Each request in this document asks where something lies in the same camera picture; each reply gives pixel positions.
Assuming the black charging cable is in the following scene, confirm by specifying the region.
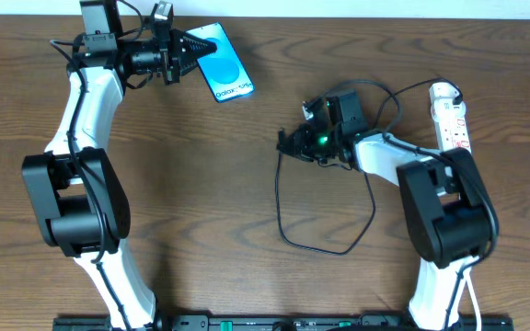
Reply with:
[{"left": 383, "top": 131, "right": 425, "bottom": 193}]
[{"left": 274, "top": 77, "right": 465, "bottom": 257}]

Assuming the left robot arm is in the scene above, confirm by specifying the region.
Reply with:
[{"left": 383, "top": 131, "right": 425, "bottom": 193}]
[{"left": 21, "top": 1, "right": 216, "bottom": 330}]

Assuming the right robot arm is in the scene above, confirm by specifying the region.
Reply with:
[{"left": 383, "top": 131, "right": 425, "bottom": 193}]
[{"left": 277, "top": 82, "right": 500, "bottom": 330}]

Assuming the white power strip cord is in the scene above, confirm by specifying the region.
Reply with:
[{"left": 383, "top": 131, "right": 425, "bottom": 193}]
[{"left": 462, "top": 270, "right": 483, "bottom": 331}]

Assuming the blue screen smartphone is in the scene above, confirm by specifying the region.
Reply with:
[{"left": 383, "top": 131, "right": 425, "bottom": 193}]
[{"left": 188, "top": 22, "right": 255, "bottom": 103}]

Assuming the black right camera cable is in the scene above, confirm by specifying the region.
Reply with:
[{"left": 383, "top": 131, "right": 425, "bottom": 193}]
[{"left": 313, "top": 78, "right": 501, "bottom": 331}]

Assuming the black camera cable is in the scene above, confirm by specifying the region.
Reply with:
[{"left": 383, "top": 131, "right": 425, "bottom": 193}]
[
  {"left": 48, "top": 39, "right": 131, "bottom": 331},
  {"left": 313, "top": 78, "right": 501, "bottom": 331}
]

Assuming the black left camera cable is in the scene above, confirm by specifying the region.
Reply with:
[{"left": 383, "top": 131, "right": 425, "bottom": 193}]
[{"left": 48, "top": 39, "right": 131, "bottom": 331}]

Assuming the white power strip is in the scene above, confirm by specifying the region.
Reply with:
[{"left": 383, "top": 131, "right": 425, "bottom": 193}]
[{"left": 429, "top": 82, "right": 471, "bottom": 152}]

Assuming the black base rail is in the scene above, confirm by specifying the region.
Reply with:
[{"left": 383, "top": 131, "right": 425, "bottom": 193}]
[{"left": 52, "top": 312, "right": 514, "bottom": 331}]

